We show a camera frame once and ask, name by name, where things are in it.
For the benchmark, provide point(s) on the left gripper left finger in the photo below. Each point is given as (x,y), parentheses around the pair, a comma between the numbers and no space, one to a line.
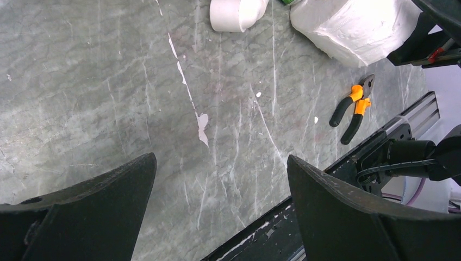
(97,219)

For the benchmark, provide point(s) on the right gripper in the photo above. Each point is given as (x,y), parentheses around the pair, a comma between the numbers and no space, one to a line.
(435,41)

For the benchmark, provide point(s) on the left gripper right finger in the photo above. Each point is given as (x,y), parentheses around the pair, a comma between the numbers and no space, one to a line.
(339,221)

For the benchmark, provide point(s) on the white paper roll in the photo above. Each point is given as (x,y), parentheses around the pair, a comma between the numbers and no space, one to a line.
(356,33)

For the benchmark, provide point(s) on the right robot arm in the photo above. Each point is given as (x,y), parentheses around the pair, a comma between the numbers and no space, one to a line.
(405,156)

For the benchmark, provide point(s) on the white plastic pipe fitting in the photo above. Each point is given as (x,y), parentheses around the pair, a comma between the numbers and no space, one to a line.
(235,15)

